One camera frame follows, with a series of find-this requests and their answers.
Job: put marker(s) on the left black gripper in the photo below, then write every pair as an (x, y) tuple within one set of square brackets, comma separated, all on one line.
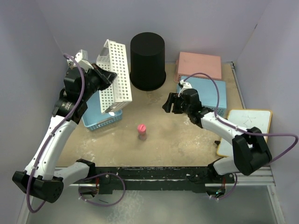
[(106, 78)]

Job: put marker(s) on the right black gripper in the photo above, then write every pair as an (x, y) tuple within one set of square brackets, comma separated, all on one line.
[(173, 99)]

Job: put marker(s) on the white perforated plastic basket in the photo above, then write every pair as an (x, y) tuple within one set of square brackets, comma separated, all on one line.
[(113, 58)]

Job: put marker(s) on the blue perforated plastic basket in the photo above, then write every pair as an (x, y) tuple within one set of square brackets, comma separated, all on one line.
[(208, 94)]

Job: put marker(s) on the large black plastic bucket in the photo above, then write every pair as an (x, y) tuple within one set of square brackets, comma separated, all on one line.
[(147, 57)]

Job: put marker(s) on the pink perforated plastic basket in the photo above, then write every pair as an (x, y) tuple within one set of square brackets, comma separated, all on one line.
[(189, 63)]

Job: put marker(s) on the light blue basket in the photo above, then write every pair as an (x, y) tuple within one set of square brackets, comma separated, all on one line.
[(93, 119)]

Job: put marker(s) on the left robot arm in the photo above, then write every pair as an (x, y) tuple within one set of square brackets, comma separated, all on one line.
[(39, 178)]

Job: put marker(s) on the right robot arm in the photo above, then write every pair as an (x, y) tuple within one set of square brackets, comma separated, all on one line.
[(250, 150)]

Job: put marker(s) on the pink capped small bottle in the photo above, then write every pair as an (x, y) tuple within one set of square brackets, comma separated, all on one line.
[(141, 128)]

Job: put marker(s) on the yellow framed whiteboard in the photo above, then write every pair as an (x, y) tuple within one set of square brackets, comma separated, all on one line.
[(247, 118)]

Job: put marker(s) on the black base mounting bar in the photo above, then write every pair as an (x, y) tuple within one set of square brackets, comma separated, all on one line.
[(109, 183)]

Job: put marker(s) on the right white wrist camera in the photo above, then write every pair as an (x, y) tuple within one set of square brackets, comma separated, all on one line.
[(183, 86)]

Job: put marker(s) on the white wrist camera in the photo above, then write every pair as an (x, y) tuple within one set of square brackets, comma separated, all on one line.
[(183, 86), (81, 58)]

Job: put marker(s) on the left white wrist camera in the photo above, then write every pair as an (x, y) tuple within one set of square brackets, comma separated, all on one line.
[(81, 58)]

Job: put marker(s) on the aluminium extrusion rail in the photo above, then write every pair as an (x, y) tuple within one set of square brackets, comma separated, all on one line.
[(253, 176)]

